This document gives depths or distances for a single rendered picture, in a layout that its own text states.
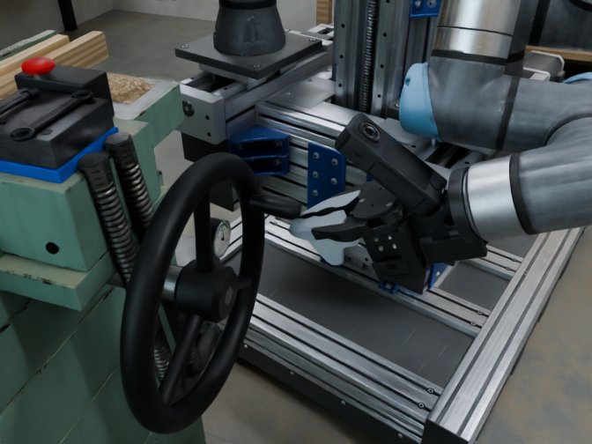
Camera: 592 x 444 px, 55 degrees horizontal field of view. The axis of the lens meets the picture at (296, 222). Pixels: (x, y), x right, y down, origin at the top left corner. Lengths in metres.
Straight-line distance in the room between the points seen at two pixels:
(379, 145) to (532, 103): 0.15
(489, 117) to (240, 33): 0.69
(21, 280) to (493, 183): 0.44
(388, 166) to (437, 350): 0.89
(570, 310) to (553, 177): 1.41
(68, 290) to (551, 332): 1.49
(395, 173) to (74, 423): 0.51
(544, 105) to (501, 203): 0.12
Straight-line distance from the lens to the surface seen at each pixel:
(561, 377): 1.71
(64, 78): 0.60
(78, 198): 0.52
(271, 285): 1.49
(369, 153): 0.53
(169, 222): 0.48
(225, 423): 1.48
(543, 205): 0.52
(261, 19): 1.18
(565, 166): 0.51
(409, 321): 1.43
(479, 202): 0.52
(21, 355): 0.68
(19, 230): 0.57
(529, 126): 0.59
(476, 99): 0.59
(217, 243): 0.90
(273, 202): 0.62
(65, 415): 0.79
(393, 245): 0.58
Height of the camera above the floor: 1.22
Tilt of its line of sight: 36 degrees down
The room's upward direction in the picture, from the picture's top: straight up
